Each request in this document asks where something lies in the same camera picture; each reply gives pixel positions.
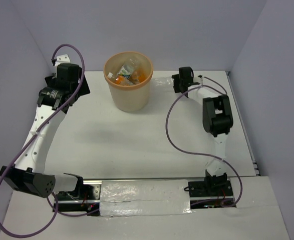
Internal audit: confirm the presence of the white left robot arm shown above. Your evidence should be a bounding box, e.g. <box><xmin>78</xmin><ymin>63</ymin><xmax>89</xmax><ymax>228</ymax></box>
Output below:
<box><xmin>0</xmin><ymin>54</ymin><xmax>90</xmax><ymax>199</ymax></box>

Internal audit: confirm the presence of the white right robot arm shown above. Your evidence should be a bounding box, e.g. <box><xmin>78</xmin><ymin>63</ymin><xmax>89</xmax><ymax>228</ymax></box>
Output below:
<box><xmin>172</xmin><ymin>66</ymin><xmax>233</xmax><ymax>196</ymax></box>

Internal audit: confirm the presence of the small orange juice bottle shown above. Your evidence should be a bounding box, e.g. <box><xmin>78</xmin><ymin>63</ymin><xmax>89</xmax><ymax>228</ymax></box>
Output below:
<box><xmin>131</xmin><ymin>71</ymin><xmax>146</xmax><ymax>85</ymax></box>

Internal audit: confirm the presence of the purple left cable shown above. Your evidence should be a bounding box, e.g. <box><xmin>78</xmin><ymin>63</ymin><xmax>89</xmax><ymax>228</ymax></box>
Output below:
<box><xmin>0</xmin><ymin>43</ymin><xmax>101</xmax><ymax>238</ymax></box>

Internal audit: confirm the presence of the clear crushed bottle back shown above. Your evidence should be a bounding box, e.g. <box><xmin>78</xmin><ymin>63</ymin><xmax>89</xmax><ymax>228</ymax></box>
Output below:
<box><xmin>151</xmin><ymin>77</ymin><xmax>173</xmax><ymax>88</ymax></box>

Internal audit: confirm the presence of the beige plastic bin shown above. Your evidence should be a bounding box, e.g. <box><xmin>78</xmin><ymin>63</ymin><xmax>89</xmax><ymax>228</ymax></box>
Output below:
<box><xmin>103</xmin><ymin>51</ymin><xmax>153</xmax><ymax>112</ymax></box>

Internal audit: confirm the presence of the clear bottle green-white label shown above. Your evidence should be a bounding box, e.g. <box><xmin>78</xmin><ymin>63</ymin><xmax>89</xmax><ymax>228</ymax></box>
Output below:
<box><xmin>117</xmin><ymin>57</ymin><xmax>141</xmax><ymax>79</ymax></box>

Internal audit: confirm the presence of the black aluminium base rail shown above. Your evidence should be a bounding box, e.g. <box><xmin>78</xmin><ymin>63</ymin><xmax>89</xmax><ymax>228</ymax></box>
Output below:
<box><xmin>57</xmin><ymin>177</ymin><xmax>235</xmax><ymax>216</ymax></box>

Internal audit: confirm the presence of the silver foil covered panel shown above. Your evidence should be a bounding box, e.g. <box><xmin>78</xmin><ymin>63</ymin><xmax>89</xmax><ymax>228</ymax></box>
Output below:
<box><xmin>100</xmin><ymin>179</ymin><xmax>191</xmax><ymax>217</ymax></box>

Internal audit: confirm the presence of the tall orange drink bottle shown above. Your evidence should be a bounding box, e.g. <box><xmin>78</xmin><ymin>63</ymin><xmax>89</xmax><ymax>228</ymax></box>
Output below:
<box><xmin>108</xmin><ymin>72</ymin><xmax>133</xmax><ymax>86</ymax></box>

